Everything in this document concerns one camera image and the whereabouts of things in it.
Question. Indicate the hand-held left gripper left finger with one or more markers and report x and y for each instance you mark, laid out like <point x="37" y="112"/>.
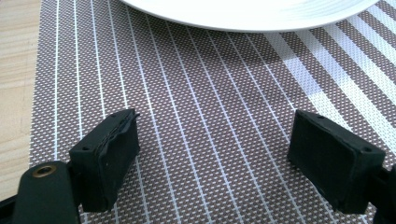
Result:
<point x="106" y="165"/>

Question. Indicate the brown striped woven placemat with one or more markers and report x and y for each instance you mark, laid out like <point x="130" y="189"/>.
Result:
<point x="214" y="124"/>

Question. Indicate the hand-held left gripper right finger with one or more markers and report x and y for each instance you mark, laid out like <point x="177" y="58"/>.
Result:
<point x="333" y="168"/>

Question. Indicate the white plate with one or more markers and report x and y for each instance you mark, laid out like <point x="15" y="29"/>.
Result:
<point x="249" y="14"/>

